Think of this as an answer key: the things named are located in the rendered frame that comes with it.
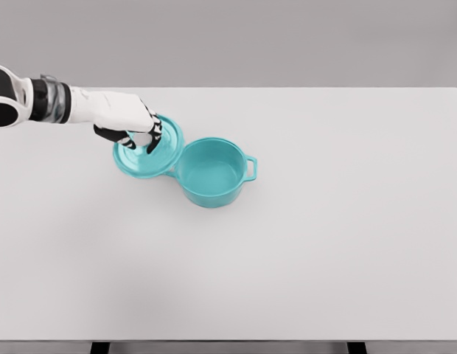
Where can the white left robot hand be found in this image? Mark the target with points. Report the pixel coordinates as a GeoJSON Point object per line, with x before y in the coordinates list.
{"type": "Point", "coordinates": [122, 110]}

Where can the teal pot lid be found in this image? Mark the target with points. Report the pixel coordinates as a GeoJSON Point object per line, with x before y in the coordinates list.
{"type": "Point", "coordinates": [147, 164]}

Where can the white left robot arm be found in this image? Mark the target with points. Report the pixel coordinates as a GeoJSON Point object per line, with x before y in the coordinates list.
{"type": "Point", "coordinates": [37, 101]}

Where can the teal pot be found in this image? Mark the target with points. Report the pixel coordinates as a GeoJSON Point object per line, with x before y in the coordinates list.
{"type": "Point", "coordinates": [213, 173]}

